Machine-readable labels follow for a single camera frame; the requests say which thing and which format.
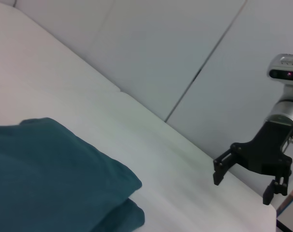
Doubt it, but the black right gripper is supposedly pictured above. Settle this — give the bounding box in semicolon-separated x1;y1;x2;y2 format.
212;119;293;206

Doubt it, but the teal blue t-shirt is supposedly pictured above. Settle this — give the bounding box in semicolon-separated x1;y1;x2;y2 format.
0;117;146;232

